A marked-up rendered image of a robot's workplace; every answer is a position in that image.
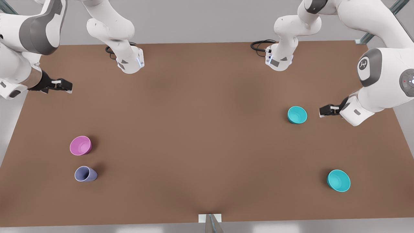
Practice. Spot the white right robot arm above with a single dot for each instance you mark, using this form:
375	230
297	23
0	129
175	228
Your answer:
35	30

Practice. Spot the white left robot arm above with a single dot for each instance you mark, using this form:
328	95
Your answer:
385	74

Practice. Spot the small teal bowl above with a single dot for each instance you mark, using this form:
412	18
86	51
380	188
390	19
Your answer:
297	115

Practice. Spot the pink bowl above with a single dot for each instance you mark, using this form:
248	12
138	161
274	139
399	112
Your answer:
80	145

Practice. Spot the large teal bowl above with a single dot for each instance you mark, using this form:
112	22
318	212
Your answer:
338	180

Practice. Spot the lavender blue cup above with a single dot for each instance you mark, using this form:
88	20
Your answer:
85	174

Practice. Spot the silver frame post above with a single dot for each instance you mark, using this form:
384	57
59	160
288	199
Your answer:
8	7
212	223
380	24

